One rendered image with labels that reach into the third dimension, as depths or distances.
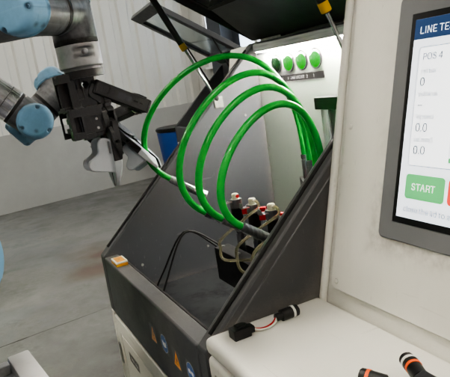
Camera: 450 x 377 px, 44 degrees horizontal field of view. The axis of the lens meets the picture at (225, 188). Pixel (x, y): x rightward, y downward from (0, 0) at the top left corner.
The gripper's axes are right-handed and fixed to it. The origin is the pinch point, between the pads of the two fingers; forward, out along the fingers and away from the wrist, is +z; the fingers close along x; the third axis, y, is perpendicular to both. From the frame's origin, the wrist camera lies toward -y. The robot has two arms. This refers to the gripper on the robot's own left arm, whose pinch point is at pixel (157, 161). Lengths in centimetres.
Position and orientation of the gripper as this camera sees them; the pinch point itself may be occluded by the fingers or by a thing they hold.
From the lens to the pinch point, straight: 130.8
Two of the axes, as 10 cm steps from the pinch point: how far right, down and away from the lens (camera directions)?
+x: -1.6, 0.0, -9.9
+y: -6.3, 7.7, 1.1
